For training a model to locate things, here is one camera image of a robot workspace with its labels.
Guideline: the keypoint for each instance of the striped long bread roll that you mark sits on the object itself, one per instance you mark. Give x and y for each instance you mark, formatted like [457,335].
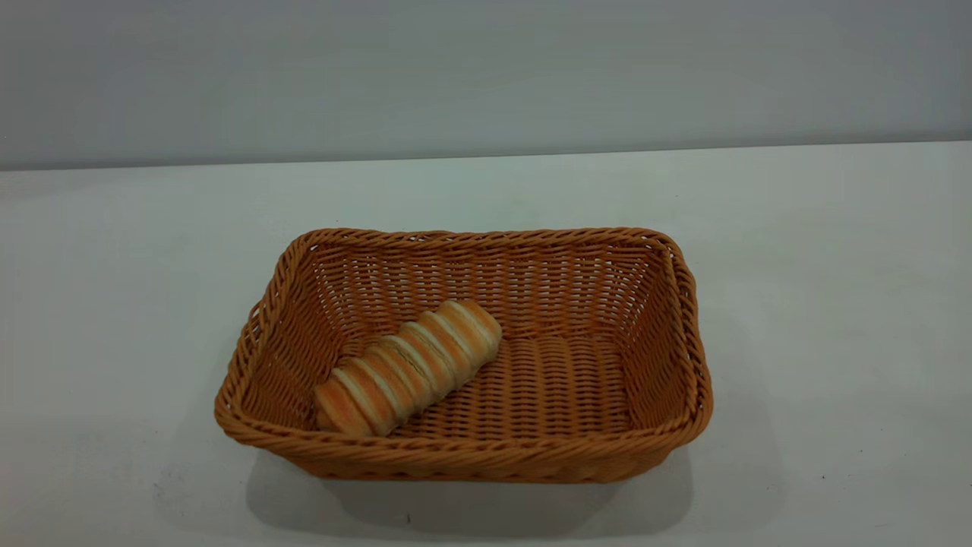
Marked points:
[410,368]

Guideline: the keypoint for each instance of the orange woven wicker basket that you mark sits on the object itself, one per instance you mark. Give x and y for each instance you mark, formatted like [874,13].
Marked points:
[562,395]

